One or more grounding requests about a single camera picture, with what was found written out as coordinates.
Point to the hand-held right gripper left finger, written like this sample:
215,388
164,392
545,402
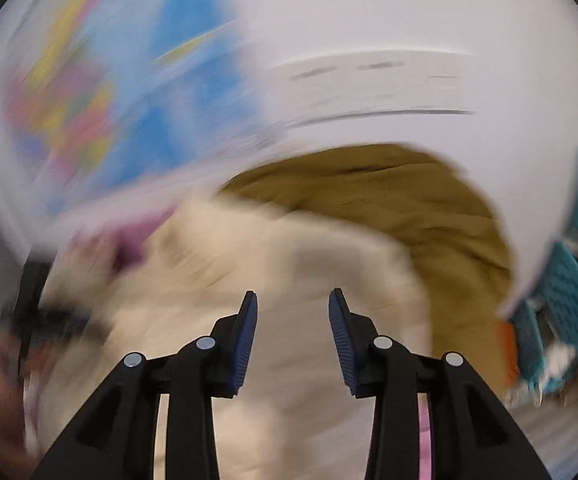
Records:
241,355

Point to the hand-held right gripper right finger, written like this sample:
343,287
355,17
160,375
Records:
344,350

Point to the cream large cloth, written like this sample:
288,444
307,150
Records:
289,260

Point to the pink floral bedsheet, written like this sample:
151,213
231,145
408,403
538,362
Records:
139,240

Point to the olive cloth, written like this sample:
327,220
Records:
394,200

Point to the orange object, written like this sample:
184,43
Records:
508,350

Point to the white wall socket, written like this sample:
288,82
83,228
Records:
379,77
309,85

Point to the colourful wall map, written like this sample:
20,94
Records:
194,60

